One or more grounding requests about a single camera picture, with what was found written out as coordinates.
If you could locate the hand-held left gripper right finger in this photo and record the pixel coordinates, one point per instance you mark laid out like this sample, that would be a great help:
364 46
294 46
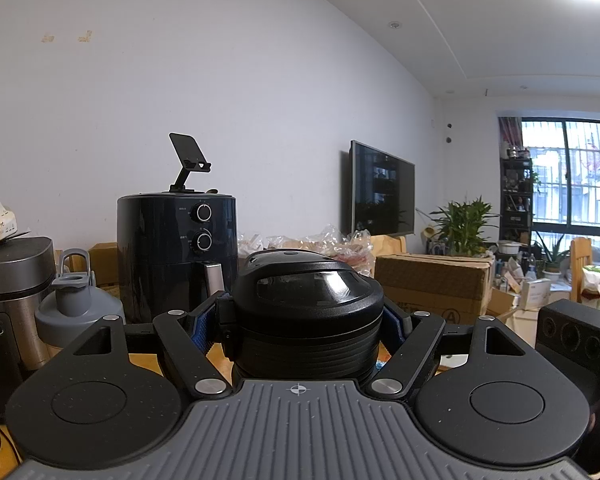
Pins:
392 325

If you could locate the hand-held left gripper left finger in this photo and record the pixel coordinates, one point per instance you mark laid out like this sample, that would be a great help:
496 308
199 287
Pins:
202 330

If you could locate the large cardboard box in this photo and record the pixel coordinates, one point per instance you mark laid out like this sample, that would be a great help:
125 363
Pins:
430 280

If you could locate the white box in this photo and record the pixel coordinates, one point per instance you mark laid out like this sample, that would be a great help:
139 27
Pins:
537 292

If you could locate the small cardboard box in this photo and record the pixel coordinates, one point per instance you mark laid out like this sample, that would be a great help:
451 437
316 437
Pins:
510 320

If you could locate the potted aloe plant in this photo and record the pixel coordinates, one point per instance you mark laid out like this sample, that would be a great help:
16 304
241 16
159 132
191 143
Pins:
550 260

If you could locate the dark blue air fryer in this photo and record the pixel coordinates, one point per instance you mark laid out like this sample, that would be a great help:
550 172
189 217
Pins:
150 260

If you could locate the clear plastic food bag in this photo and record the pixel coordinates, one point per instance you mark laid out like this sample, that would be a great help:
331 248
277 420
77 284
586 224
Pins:
340 245

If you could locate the white pot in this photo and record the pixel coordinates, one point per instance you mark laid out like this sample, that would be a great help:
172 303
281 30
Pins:
509 247

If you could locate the green potted plant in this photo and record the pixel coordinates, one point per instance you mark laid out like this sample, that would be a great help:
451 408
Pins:
462 225

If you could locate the clear shaker bottle grey lid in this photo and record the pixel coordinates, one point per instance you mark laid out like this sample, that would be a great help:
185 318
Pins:
75 320

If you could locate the flat screen television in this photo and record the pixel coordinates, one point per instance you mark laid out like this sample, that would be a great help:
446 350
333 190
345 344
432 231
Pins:
380 190

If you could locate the window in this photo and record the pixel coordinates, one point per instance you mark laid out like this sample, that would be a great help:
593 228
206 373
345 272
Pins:
580 185

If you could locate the black shelving unit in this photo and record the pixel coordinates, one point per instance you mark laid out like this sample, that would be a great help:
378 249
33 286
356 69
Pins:
515 195

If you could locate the black phone stand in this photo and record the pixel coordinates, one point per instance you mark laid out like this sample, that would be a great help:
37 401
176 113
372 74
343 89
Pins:
182 147

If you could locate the grey rice cooker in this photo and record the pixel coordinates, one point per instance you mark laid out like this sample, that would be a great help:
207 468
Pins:
15 270

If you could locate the striped curtain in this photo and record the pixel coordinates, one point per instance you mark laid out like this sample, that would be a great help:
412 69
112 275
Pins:
510 135

